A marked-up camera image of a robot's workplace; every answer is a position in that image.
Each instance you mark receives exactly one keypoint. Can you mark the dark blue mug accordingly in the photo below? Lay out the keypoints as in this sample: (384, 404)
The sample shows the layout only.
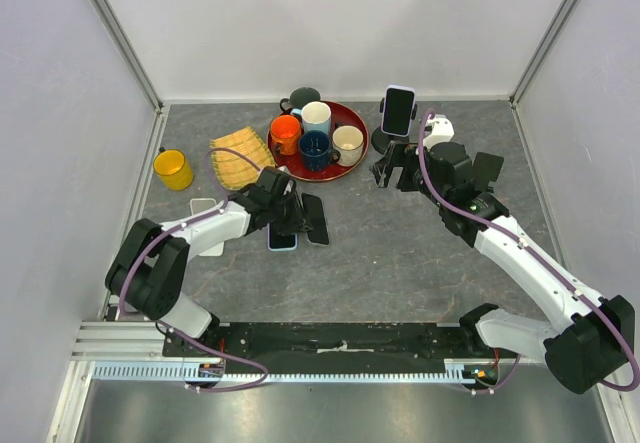
(317, 151)

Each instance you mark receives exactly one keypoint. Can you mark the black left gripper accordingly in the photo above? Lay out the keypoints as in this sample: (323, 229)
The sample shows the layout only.
(298, 220)

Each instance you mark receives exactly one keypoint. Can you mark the grey slotted cable duct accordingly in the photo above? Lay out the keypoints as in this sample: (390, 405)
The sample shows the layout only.
(197, 373)

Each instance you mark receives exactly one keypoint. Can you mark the lavender cased phone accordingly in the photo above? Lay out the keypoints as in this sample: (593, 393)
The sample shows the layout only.
(398, 110)

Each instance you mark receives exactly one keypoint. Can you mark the dark grey mug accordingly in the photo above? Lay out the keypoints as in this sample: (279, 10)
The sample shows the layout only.
(299, 98)

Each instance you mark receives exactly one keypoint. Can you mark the yellow mug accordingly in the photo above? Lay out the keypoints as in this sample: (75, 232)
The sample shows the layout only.
(173, 169)

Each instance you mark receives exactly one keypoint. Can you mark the clear cased black phone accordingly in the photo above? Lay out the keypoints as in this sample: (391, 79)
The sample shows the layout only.
(313, 207)

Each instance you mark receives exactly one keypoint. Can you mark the orange mug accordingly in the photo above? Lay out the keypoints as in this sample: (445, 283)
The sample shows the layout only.
(285, 132)

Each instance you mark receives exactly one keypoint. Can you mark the white phone stand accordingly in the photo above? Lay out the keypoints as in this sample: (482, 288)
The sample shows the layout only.
(200, 205)

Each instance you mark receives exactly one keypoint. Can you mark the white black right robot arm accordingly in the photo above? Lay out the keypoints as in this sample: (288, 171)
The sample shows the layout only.
(584, 337)

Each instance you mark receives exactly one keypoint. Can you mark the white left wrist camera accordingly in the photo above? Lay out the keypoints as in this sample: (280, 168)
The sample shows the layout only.
(290, 182)

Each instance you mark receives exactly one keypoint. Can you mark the woven bamboo tray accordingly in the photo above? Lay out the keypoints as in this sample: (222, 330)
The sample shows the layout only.
(239, 157)

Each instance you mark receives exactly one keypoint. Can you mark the black round-base phone stand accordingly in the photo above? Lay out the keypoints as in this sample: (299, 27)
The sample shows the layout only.
(380, 140)

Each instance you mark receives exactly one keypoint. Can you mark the left aluminium frame post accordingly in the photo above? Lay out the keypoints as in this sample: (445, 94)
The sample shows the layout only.
(118, 35)

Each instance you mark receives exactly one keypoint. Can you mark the red round tray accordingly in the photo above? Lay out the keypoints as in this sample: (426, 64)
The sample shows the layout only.
(342, 117)

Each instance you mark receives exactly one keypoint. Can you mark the black block phone stand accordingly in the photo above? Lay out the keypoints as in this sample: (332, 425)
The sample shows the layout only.
(486, 170)

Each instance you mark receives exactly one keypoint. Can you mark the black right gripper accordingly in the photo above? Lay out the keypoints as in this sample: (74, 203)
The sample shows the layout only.
(398, 154)

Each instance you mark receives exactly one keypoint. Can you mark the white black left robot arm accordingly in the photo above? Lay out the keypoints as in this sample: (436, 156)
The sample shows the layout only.
(148, 271)

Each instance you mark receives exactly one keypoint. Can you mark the aluminium frame post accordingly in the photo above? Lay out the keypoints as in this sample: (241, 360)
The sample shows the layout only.
(552, 33)
(118, 35)

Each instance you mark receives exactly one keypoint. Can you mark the light blue cased phone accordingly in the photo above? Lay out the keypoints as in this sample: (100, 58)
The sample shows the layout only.
(277, 242)

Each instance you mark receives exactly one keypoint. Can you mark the light blue mug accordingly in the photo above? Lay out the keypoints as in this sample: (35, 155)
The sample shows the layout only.
(314, 116)

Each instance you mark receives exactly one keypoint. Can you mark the cream dimpled mug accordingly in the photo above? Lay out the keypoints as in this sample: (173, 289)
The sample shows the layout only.
(349, 142)

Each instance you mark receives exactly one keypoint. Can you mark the right aluminium frame post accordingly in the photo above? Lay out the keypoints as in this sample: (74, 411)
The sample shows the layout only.
(552, 33)

